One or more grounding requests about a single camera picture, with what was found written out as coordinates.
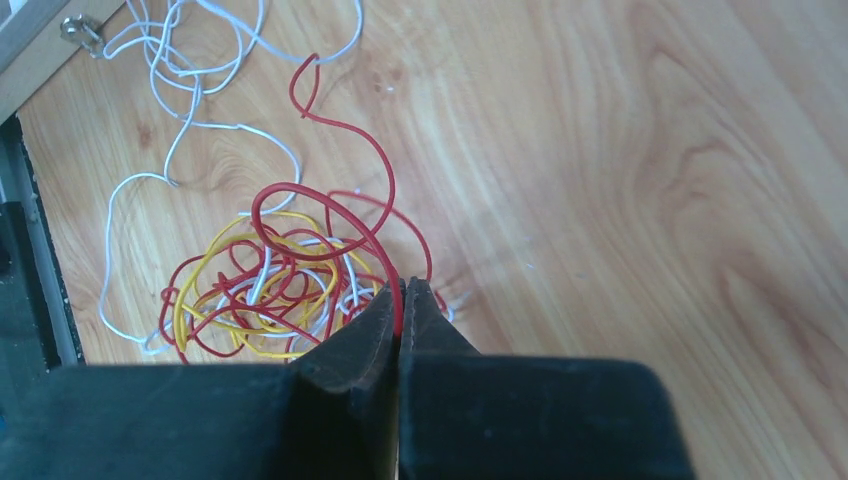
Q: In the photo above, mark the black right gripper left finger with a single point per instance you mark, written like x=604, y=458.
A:
x=328, y=415

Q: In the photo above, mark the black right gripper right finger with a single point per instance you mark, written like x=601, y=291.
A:
x=467, y=415

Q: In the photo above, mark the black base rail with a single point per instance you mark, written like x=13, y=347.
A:
x=38, y=331

